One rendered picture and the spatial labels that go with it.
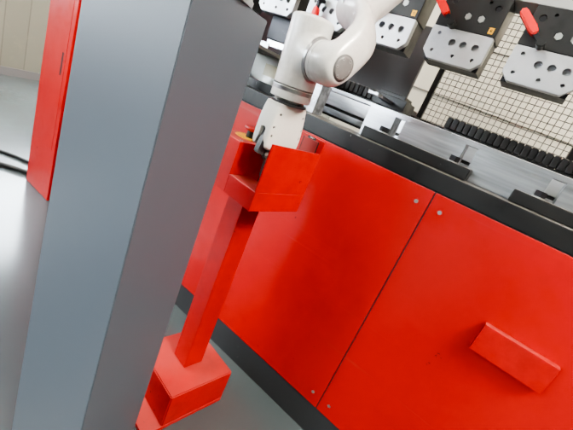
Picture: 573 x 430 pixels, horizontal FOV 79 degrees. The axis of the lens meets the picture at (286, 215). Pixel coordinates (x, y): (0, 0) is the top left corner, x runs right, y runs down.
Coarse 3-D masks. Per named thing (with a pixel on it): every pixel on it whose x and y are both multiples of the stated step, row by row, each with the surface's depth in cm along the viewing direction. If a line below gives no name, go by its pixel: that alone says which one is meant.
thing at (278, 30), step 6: (276, 18) 119; (282, 18) 118; (270, 24) 121; (276, 24) 119; (282, 24) 118; (288, 24) 117; (270, 30) 121; (276, 30) 119; (282, 30) 118; (270, 36) 121; (276, 36) 120; (282, 36) 118; (270, 42) 122; (276, 42) 121; (282, 42) 118; (276, 48) 121; (282, 48) 120
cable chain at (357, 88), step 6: (342, 84) 148; (348, 84) 146; (354, 84) 145; (360, 84) 144; (348, 90) 148; (354, 90) 145; (360, 90) 144; (366, 90) 142; (378, 90) 140; (366, 96) 143; (372, 96) 141
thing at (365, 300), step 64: (320, 192) 99; (384, 192) 89; (192, 256) 131; (256, 256) 114; (320, 256) 101; (384, 256) 90; (448, 256) 82; (512, 256) 75; (256, 320) 116; (320, 320) 102; (384, 320) 92; (448, 320) 83; (512, 320) 76; (320, 384) 104; (384, 384) 93; (448, 384) 84; (512, 384) 76
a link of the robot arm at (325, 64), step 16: (352, 0) 66; (368, 0) 67; (384, 0) 69; (400, 0) 72; (336, 16) 73; (352, 16) 66; (368, 16) 62; (352, 32) 61; (368, 32) 62; (320, 48) 61; (336, 48) 60; (352, 48) 61; (368, 48) 63; (304, 64) 64; (320, 64) 61; (336, 64) 60; (352, 64) 62; (320, 80) 63; (336, 80) 62
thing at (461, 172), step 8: (368, 128) 97; (368, 136) 97; (376, 136) 96; (384, 136) 94; (384, 144) 95; (392, 144) 93; (400, 144) 92; (408, 144) 91; (400, 152) 92; (408, 152) 91; (416, 152) 90; (424, 152) 89; (424, 160) 89; (432, 160) 88; (440, 160) 87; (448, 160) 86; (440, 168) 87; (448, 168) 86; (456, 168) 85; (464, 168) 84; (456, 176) 85; (464, 176) 84
